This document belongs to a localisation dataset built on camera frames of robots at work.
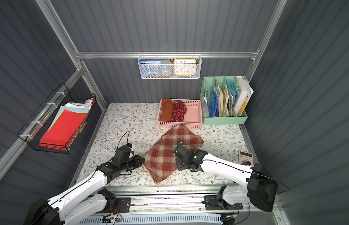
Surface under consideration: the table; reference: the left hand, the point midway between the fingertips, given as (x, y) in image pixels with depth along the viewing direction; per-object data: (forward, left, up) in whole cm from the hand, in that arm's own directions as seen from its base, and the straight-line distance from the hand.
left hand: (143, 159), depth 83 cm
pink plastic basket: (+38, -33, -7) cm, 51 cm away
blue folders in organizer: (+43, -47, +8) cm, 64 cm away
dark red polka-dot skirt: (+40, -22, 0) cm, 46 cm away
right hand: (-2, -23, +1) cm, 23 cm away
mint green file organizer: (+48, -41, +19) cm, 66 cm away
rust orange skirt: (+44, -13, 0) cm, 46 cm away
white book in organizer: (+39, -66, +18) cm, 79 cm away
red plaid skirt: (+2, -9, -6) cm, 11 cm away
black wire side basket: (+26, +44, +25) cm, 57 cm away
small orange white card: (+3, -63, -5) cm, 63 cm away
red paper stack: (+6, +37, +22) cm, 44 cm away
